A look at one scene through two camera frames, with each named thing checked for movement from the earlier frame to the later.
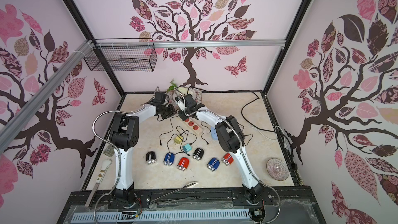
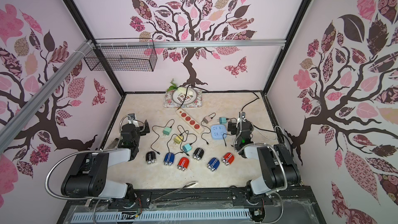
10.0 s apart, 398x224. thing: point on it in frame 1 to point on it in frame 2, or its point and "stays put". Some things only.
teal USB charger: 187,148 stays put
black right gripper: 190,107 to 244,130
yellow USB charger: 178,139 stays put
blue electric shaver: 169,158 stays put
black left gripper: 172,113 to 145,130
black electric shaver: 198,153 stays put
